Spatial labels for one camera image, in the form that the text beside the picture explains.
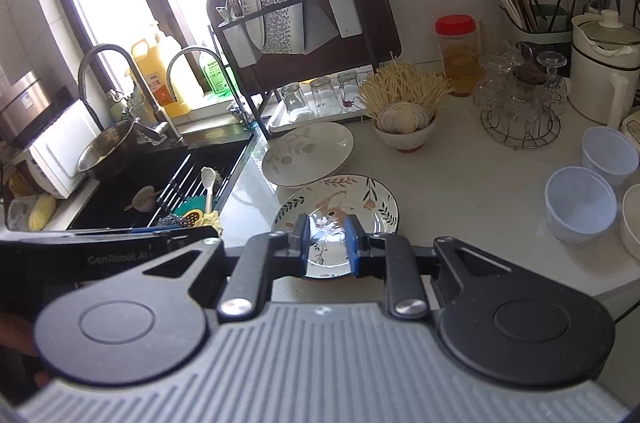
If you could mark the white pot with glass lid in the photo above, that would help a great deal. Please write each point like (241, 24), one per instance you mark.
(600, 73)

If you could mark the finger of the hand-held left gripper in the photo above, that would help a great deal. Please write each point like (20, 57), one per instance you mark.
(190, 234)

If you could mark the translucent plastic container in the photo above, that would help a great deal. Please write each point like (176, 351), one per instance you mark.
(607, 153)
(580, 208)

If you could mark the white bowl with onion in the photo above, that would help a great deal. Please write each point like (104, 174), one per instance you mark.
(405, 139)

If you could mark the brown bottomed glass cup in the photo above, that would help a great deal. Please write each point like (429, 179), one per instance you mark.
(531, 75)

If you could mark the stainless steel pot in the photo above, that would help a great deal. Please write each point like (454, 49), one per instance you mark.
(107, 153)

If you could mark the floral animal print plate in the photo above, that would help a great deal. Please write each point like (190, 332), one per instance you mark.
(372, 203)

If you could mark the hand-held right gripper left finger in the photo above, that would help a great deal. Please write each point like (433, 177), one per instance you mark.
(304, 248)

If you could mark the yellow detergent bottle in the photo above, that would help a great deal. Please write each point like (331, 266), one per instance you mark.
(160, 83)

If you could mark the green dish cloth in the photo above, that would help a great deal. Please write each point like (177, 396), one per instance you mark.
(197, 208)

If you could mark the white cutlery holder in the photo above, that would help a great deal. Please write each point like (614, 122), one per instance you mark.
(346, 13)

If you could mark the white countertop appliance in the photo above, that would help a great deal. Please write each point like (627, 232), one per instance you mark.
(60, 148)

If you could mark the yellow sponge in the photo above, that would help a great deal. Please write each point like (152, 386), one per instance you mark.
(42, 212)

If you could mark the green chopstick holder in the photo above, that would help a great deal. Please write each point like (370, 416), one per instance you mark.
(555, 35)

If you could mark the cluster of glass cups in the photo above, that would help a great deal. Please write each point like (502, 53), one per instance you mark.
(500, 93)

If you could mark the wooden ladle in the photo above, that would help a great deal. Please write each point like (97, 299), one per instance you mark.
(142, 198)

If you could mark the steel wool scrubber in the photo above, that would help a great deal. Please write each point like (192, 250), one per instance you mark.
(172, 220)

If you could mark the chrome curved faucet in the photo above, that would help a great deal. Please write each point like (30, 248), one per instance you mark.
(192, 50)

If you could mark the black kitchen sink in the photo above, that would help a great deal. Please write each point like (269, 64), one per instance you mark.
(125, 208)

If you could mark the white spoon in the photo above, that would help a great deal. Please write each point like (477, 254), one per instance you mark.
(208, 188)

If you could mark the cream kettle base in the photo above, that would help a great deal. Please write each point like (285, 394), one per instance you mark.
(632, 125)

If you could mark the green bottle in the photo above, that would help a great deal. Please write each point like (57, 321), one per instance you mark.
(214, 73)

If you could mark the clear drinking glass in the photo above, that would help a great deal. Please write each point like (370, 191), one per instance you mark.
(325, 98)
(348, 88)
(294, 99)

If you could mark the white drain tray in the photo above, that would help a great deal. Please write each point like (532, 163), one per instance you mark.
(300, 120)

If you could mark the white leaf print plate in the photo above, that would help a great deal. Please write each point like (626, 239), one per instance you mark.
(310, 148)

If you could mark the dark curved faucet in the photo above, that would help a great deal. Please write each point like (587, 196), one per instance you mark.
(107, 48)

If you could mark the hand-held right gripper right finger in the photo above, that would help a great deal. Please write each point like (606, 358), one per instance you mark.
(354, 250)

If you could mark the bundle of dry noodles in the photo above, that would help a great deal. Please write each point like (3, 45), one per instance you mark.
(400, 83)

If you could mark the sliced onion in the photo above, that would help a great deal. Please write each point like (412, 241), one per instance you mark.
(404, 117)

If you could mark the silver rice cooker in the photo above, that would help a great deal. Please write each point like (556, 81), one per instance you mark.
(20, 103)

